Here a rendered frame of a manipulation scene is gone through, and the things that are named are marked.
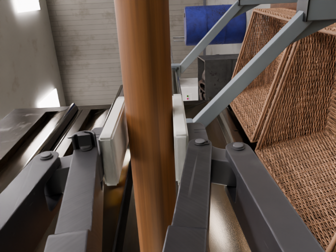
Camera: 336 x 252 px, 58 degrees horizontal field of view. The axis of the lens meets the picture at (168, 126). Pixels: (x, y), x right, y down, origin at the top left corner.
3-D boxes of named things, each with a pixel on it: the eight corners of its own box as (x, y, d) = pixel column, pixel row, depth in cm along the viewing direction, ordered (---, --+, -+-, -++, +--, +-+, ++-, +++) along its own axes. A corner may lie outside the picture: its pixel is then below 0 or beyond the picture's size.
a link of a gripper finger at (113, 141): (118, 186, 17) (104, 187, 17) (131, 132, 23) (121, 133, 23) (111, 138, 16) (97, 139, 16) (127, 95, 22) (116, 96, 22)
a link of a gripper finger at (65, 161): (97, 194, 15) (38, 197, 15) (113, 147, 20) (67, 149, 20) (93, 169, 15) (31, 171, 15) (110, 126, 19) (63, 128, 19)
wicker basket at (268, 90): (318, 143, 123) (250, 146, 123) (272, 96, 174) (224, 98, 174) (342, 16, 103) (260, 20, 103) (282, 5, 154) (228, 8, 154)
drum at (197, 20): (245, 47, 451) (185, 49, 451) (236, 40, 505) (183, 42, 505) (248, 4, 426) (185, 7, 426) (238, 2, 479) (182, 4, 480)
